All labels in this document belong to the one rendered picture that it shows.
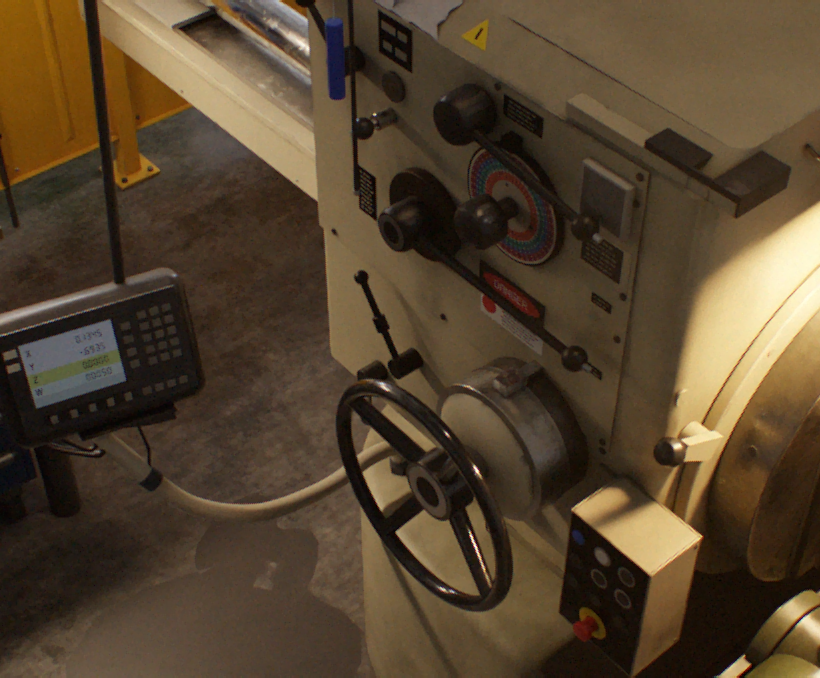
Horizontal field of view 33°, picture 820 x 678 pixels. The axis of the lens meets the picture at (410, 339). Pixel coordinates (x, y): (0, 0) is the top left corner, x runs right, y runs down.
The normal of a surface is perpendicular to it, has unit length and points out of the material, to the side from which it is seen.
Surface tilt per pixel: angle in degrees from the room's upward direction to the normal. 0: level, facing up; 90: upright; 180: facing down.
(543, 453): 56
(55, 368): 70
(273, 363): 0
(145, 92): 90
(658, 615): 90
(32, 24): 90
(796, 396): 47
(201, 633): 0
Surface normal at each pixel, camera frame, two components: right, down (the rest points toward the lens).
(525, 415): 0.29, -0.41
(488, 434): -0.59, 0.09
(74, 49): 0.65, 0.52
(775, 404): -0.59, -0.12
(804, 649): -0.36, -0.43
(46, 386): 0.40, 0.34
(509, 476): -0.36, 0.53
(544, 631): 0.00, -0.73
